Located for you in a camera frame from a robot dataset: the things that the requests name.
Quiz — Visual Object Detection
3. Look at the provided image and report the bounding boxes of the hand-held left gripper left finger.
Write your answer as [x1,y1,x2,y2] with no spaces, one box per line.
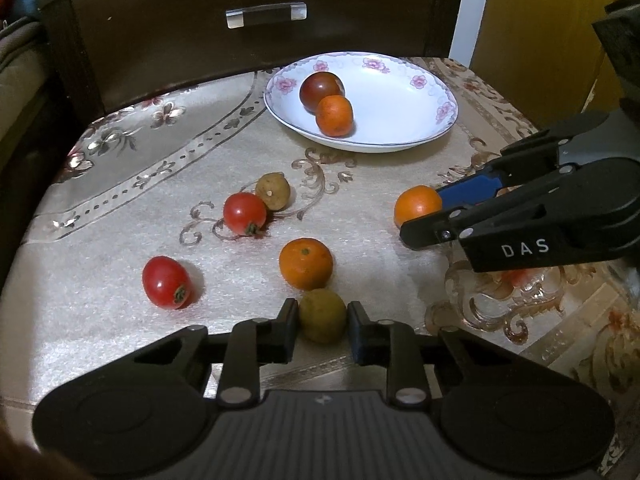
[132,299,301,406]

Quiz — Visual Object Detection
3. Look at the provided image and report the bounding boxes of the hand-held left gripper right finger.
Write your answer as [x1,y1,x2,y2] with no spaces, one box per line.
[347,301,516,406]

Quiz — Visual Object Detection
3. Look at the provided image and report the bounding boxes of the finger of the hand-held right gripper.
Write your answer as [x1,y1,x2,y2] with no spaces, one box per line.
[399,165,576,274]
[436,111,610,211]

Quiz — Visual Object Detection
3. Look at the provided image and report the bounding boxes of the small orange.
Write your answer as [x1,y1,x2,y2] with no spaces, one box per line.
[393,185,444,230]
[278,237,334,290]
[315,95,355,137]

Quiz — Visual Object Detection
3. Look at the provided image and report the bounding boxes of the brown round fruit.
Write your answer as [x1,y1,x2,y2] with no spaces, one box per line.
[298,288,348,345]
[255,172,292,211]

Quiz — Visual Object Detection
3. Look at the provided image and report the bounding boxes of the white floral bowl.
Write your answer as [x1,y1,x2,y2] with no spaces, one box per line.
[263,51,460,154]

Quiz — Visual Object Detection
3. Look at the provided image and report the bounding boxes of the yellow wooden door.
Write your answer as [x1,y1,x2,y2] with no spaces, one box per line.
[470,0,628,128]

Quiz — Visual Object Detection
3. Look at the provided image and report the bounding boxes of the dark red tomato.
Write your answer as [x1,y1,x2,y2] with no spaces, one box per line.
[299,72,346,113]

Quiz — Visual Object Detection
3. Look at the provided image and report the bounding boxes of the beige floral tablecloth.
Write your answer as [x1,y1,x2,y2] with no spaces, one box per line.
[0,56,640,466]

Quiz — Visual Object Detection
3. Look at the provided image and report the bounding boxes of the dark wooden cabinet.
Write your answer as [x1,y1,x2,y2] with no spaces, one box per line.
[35,0,469,122]

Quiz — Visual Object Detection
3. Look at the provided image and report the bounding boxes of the grey cushion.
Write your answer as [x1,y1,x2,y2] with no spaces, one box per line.
[0,15,51,171]

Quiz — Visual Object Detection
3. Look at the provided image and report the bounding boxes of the white door frame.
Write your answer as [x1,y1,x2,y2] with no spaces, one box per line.
[448,0,496,69]

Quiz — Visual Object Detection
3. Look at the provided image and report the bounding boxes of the clear drawer handle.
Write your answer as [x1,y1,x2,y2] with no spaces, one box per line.
[225,2,308,29]

